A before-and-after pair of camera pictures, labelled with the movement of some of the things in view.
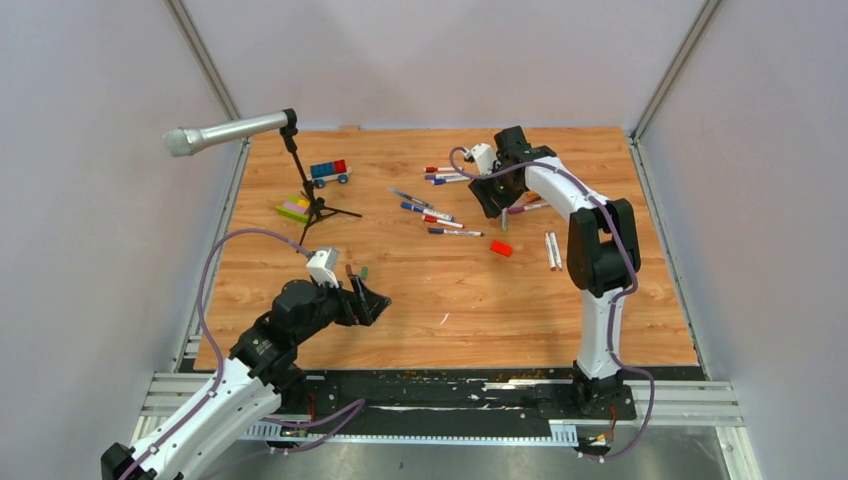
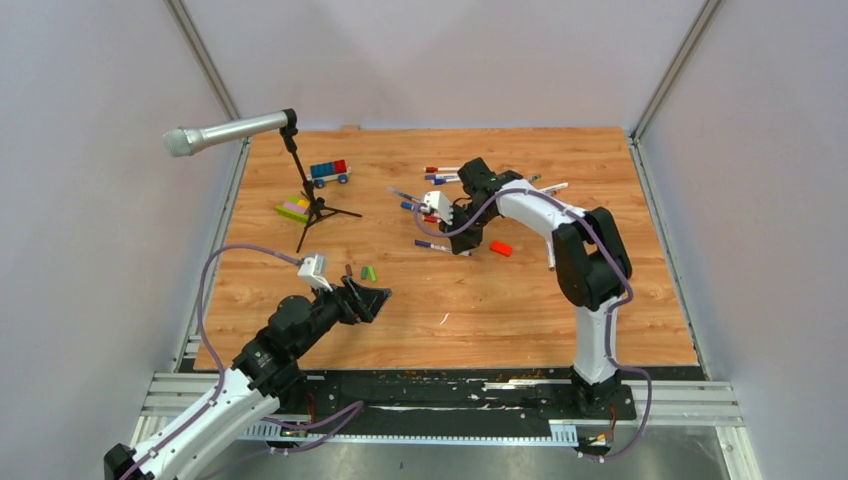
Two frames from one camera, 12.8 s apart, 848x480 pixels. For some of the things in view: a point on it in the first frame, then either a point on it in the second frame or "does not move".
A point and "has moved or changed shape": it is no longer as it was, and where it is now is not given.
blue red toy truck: (337, 170) does not move
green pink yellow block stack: (295, 208) does not move
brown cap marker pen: (549, 250) does not move
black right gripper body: (497, 191) to (472, 234)
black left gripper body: (348, 311) does not move
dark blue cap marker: (445, 231) has moved or changed shape
